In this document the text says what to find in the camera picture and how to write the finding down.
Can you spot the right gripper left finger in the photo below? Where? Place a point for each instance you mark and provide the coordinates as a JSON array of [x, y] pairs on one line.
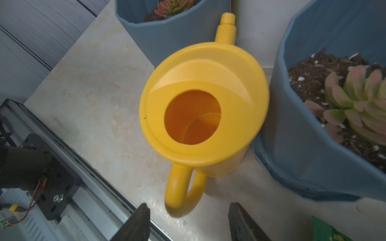
[[137, 227]]

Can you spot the blue pot pink succulent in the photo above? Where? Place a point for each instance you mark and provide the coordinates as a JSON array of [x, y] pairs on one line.
[[292, 145]]

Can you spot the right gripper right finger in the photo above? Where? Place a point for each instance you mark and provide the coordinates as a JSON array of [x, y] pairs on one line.
[[242, 225]]

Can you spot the green Fox's candy bag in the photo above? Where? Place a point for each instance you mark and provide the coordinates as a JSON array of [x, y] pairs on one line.
[[323, 231]]

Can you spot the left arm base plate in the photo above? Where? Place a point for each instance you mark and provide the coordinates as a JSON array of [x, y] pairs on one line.
[[62, 182]]

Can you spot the front aluminium rail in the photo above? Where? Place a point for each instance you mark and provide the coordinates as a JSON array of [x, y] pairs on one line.
[[96, 212]]

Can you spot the yellow watering can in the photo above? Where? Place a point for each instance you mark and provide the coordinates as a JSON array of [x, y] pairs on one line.
[[200, 109]]

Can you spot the blue pot red succulent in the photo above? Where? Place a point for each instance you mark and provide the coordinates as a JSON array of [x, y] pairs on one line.
[[159, 39]]

